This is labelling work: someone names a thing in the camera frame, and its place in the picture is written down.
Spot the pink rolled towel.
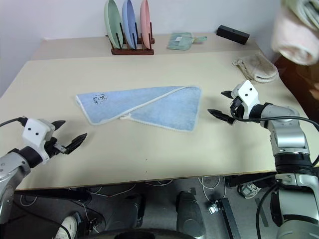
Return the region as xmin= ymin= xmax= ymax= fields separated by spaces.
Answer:
xmin=271 ymin=0 xmax=319 ymax=66

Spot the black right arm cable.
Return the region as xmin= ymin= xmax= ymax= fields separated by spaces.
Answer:
xmin=230 ymin=106 xmax=319 ymax=227

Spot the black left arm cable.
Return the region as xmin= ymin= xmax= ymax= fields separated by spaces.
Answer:
xmin=0 ymin=116 xmax=28 ymax=127

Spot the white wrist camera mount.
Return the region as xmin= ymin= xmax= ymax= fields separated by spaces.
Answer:
xmin=21 ymin=119 xmax=56 ymax=164
xmin=230 ymin=80 xmax=260 ymax=119

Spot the dark wooden plate rack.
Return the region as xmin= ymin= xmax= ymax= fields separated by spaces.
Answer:
xmin=108 ymin=21 xmax=155 ymax=56

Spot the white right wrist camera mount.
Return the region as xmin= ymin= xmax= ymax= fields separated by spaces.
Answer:
xmin=230 ymin=80 xmax=260 ymax=119

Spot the black rectangular box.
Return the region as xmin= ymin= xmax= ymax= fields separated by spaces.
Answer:
xmin=216 ymin=24 xmax=250 ymax=45

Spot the green plate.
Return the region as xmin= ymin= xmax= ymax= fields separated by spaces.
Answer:
xmin=104 ymin=0 xmax=124 ymax=49

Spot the light green cloth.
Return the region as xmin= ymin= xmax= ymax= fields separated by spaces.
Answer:
xmin=284 ymin=0 xmax=319 ymax=32

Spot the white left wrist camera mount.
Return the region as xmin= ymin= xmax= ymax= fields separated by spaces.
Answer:
xmin=21 ymin=119 xmax=56 ymax=164

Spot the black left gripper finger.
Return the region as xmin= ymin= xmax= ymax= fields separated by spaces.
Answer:
xmin=64 ymin=132 xmax=88 ymax=154
xmin=52 ymin=120 xmax=66 ymax=131

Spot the white floor cable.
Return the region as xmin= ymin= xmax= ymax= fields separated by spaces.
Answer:
xmin=198 ymin=175 xmax=229 ymax=204

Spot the folded green cloth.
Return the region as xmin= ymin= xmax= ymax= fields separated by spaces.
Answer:
xmin=166 ymin=32 xmax=208 ymax=50

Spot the beige cloth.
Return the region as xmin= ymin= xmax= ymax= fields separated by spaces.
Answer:
xmin=232 ymin=54 xmax=278 ymax=84

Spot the black metal table leg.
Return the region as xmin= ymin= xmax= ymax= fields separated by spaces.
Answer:
xmin=215 ymin=198 xmax=242 ymax=239

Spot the dark rounded robot foot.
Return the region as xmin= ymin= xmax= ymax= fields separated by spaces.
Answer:
xmin=175 ymin=190 xmax=204 ymax=237

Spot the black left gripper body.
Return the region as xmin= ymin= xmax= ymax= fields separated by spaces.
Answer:
xmin=43 ymin=136 xmax=67 ymax=158

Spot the pink plate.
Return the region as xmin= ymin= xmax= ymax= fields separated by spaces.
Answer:
xmin=139 ymin=0 xmax=152 ymax=50

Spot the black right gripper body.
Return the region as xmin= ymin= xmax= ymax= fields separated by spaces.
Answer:
xmin=229 ymin=97 xmax=245 ymax=118

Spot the blue plate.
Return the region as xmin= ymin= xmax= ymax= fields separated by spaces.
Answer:
xmin=122 ymin=0 xmax=138 ymax=50

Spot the light blue towel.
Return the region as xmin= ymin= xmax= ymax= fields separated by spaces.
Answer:
xmin=75 ymin=85 xmax=203 ymax=132

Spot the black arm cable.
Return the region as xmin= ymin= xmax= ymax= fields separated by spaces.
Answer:
xmin=230 ymin=106 xmax=319 ymax=227
xmin=0 ymin=116 xmax=28 ymax=127

